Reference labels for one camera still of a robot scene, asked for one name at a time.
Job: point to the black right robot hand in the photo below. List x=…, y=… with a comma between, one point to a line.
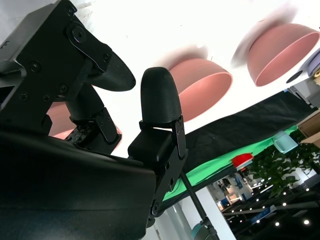
x=50, y=180

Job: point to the pink plastic bowl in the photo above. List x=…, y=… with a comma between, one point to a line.
x=207, y=92
x=275, y=50
x=57, y=120

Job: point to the black tripod pole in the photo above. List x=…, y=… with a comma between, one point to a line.
x=197, y=200

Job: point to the teal round object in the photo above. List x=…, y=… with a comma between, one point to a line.
x=198, y=231

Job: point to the green cloth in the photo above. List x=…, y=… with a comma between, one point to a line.
x=212, y=165

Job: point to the red round object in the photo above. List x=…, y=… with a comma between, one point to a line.
x=241, y=160

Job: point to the black backdrop cloth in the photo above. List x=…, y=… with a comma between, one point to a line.
x=250, y=125

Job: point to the green leafy plant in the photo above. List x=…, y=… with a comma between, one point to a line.
x=275, y=170

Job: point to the black round table grommet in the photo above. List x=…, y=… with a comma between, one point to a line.
x=294, y=76

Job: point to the brown cardboard box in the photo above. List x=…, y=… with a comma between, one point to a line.
x=311, y=125

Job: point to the cream crumpled paper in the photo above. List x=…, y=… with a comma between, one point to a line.
x=317, y=74

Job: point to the purple plate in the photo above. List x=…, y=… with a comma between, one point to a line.
x=313, y=61

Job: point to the grey metal frame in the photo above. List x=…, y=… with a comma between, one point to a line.
x=300, y=95

